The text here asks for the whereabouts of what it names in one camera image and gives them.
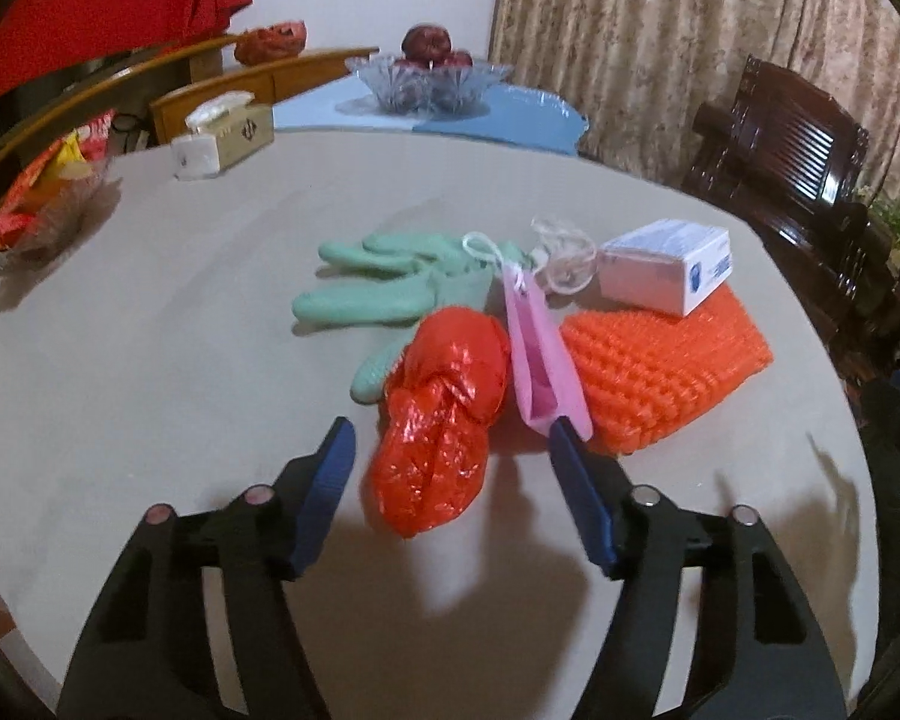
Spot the green rubber glove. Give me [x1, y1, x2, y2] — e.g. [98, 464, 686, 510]
[292, 232, 535, 404]

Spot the red cloth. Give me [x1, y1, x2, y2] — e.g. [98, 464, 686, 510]
[0, 0, 254, 118]

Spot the blue tablecloth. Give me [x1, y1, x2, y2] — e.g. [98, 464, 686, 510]
[270, 77, 590, 158]

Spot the red plastic bag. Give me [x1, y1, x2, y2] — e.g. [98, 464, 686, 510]
[358, 306, 512, 539]

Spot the orange foam net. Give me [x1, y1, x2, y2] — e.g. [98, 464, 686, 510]
[559, 281, 773, 458]

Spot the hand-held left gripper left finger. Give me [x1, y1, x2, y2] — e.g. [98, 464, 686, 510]
[56, 416, 357, 720]

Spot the wooden TV cabinet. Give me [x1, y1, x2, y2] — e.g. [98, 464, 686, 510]
[0, 34, 380, 188]

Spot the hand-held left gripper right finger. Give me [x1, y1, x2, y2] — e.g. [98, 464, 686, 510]
[547, 416, 848, 720]

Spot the glass fruit bowl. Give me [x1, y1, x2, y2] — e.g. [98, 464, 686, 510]
[345, 54, 515, 118]

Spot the clear plastic wrapper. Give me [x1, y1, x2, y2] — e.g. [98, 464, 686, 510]
[531, 216, 599, 296]

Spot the beige patterned curtain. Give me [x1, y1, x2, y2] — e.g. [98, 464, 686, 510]
[487, 0, 900, 197]

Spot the beige tissue box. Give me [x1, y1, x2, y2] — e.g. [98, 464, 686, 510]
[169, 90, 275, 182]

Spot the glass snack bowl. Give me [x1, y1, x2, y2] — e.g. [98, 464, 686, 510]
[0, 109, 122, 282]

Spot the red snack packet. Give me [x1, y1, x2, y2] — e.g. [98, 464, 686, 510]
[0, 111, 117, 256]

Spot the pink pouch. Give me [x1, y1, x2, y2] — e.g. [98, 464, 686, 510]
[461, 232, 593, 442]

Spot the dark wooden armchair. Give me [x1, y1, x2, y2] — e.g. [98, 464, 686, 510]
[679, 54, 895, 295]

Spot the yellow snack packet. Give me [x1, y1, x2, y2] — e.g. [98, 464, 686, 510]
[45, 131, 95, 182]

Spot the white blue cardboard box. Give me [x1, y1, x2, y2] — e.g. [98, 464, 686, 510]
[596, 219, 733, 317]

